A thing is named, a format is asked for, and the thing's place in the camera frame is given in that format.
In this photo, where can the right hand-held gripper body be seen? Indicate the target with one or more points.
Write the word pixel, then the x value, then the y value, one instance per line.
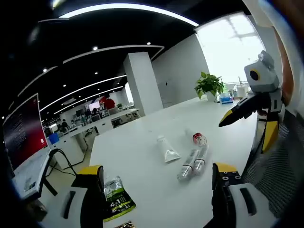
pixel 266 78

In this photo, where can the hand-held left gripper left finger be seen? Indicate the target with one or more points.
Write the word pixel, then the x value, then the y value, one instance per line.
pixel 92 202

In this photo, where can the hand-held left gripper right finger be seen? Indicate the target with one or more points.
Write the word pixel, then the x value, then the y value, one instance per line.
pixel 221 202

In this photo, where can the green printed packet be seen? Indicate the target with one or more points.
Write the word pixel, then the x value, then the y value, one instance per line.
pixel 117 197

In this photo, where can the white skincare bottle red collar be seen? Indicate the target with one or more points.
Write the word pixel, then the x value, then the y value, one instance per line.
pixel 196 137

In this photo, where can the white skincare tube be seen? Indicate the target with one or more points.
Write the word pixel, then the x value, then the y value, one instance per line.
pixel 167 149

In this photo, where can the blue storage bin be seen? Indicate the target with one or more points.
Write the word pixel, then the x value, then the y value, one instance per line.
pixel 53 139

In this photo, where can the white drink cup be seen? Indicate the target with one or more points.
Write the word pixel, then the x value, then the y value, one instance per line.
pixel 241 91

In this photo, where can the grey mesh office chair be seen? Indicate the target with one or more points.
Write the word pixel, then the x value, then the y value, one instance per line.
pixel 278 166

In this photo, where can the potted green plant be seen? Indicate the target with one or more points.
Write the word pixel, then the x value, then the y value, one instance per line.
pixel 209 85

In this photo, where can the large bright window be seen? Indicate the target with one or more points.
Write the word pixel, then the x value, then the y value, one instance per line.
pixel 228 47

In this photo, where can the long white office counter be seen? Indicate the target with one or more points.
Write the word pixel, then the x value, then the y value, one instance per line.
pixel 78 133

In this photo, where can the white monitor with red screen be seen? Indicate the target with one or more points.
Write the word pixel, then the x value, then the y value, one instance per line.
pixel 23 133

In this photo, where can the white square pillar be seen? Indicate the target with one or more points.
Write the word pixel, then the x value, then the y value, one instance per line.
pixel 142 83

